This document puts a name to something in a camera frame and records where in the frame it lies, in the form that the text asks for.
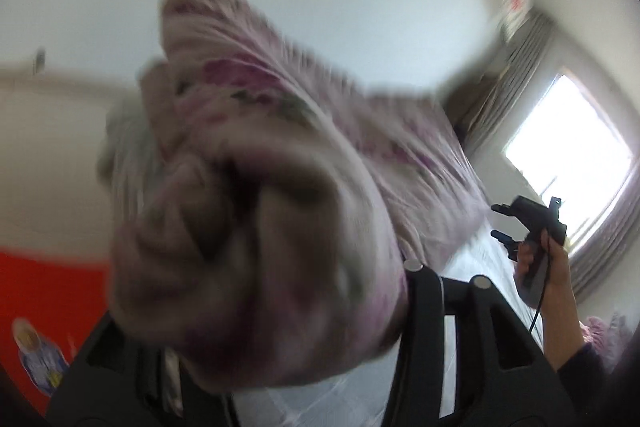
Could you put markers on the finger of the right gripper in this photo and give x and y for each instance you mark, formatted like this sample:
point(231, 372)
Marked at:
point(511, 246)
point(506, 210)

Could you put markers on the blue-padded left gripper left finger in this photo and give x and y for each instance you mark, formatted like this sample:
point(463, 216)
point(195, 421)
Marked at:
point(116, 381)

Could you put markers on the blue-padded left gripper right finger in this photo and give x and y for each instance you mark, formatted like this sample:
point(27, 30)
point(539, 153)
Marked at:
point(466, 359)

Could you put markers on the pink floral padded jacket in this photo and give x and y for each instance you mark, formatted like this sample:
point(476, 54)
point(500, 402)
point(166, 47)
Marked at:
point(265, 206)

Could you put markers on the person's right forearm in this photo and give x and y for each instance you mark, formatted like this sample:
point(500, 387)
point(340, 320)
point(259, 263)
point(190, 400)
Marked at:
point(576, 362)

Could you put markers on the person's right hand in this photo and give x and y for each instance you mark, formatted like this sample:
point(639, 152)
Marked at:
point(557, 284)

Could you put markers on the bright window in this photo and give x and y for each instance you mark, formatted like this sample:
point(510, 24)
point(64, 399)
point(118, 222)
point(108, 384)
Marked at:
point(567, 148)

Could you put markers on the grey right curtain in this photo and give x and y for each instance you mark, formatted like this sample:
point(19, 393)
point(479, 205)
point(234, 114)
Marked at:
point(602, 250)

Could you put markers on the grey curtain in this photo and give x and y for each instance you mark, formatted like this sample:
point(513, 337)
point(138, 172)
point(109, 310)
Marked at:
point(602, 250)
point(530, 45)

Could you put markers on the red cartoon box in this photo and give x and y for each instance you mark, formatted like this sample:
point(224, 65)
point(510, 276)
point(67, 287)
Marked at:
point(48, 309)

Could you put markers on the olive hanging coat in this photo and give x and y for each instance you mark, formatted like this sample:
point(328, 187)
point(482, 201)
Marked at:
point(464, 105)

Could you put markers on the grey quilted bedspread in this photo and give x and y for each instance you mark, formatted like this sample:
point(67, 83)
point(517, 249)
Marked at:
point(359, 397)

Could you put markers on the grey left curtain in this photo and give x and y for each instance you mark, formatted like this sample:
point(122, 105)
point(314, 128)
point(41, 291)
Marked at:
point(530, 45)

